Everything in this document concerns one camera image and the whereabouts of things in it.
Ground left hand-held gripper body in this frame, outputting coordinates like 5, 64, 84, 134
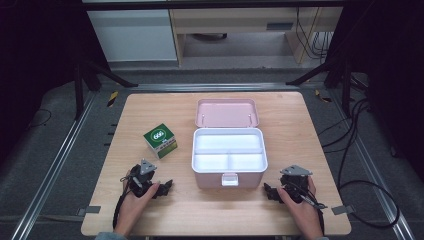
128, 158, 158, 198

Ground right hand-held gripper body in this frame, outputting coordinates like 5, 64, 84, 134
279, 164, 317, 204

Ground white divided tray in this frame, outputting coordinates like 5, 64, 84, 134
191, 127, 269, 174

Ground pink storage box with lid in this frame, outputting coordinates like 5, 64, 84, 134
191, 97, 269, 190

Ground person's left hand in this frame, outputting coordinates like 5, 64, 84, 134
114, 169, 161, 236

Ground person's right hand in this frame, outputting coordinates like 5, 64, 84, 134
277, 175, 325, 240

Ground green and white carton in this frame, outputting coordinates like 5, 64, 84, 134
143, 123, 179, 160

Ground yellow and black tape strip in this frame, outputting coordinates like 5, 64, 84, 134
106, 90, 120, 109
314, 88, 333, 104

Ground black tripod stand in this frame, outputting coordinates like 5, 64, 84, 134
72, 59, 140, 121
285, 55, 355, 118

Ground white cabinet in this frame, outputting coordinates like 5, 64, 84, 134
86, 9, 178, 63

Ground light wooden desk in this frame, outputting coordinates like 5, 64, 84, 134
168, 6, 344, 66

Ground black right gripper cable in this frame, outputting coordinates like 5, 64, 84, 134
289, 182, 328, 235

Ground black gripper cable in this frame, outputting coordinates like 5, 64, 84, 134
112, 175, 134, 231
289, 182, 328, 235

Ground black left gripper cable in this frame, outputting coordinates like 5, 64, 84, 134
112, 175, 134, 231

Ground grey table bracket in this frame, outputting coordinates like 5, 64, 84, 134
76, 205, 102, 217
331, 204, 357, 216

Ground black floor cables bundle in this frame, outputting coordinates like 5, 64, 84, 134
316, 97, 373, 189

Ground aluminium floor rail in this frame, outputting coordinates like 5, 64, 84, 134
328, 89, 417, 240
10, 90, 98, 240

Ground black looped floor cable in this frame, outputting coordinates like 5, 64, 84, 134
336, 179, 401, 231

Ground thin black floor cable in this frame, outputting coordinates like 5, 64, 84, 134
25, 107, 53, 130

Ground hanging black desk cables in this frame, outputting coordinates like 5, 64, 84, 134
294, 7, 335, 62

